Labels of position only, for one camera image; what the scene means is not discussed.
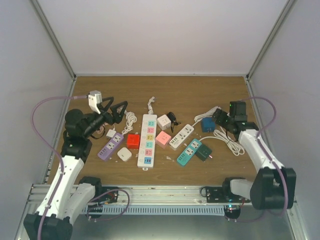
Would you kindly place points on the dark green cube socket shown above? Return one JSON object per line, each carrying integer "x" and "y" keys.
{"x": 203, "y": 152}

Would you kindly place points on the white cube socket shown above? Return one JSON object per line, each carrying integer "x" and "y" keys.
{"x": 164, "y": 122}

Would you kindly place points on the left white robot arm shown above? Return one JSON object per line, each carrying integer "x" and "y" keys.
{"x": 55, "y": 216}

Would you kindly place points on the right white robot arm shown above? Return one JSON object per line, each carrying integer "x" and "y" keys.
{"x": 274, "y": 185}

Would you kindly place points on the grey slotted cable duct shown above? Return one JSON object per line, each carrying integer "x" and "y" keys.
{"x": 199, "y": 210}

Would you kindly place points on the red cube socket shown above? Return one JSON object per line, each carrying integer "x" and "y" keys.
{"x": 133, "y": 141}

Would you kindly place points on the pink cube socket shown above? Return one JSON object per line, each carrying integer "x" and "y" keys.
{"x": 162, "y": 139}

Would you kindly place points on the long white power strip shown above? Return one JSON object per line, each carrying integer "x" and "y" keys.
{"x": 146, "y": 152}

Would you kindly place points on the teal power strip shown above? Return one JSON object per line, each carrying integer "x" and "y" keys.
{"x": 189, "y": 152}

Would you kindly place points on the aluminium front rail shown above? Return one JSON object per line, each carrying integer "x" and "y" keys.
{"x": 171, "y": 195}

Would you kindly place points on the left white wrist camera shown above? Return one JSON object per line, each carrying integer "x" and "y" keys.
{"x": 94, "y": 99}

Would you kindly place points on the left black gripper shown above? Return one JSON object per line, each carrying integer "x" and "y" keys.
{"x": 115, "y": 117}

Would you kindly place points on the blue cube socket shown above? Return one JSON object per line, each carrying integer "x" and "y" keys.
{"x": 207, "y": 125}

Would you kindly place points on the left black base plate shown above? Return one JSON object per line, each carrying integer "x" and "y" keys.
{"x": 109, "y": 198}

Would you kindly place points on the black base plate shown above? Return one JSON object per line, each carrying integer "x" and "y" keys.
{"x": 216, "y": 194}
{"x": 109, "y": 198}

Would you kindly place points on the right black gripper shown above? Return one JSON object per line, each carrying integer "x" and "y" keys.
{"x": 219, "y": 120}

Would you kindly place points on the small white flat adapter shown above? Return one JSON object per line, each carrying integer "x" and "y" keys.
{"x": 124, "y": 154}

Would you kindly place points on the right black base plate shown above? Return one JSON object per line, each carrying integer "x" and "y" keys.
{"x": 216, "y": 194}

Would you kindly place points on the white power strip green ports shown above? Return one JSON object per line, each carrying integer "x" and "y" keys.
{"x": 181, "y": 136}

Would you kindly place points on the purple power strip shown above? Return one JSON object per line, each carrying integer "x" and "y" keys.
{"x": 107, "y": 151}

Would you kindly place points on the black charger with cable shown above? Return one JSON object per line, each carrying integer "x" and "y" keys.
{"x": 173, "y": 120}

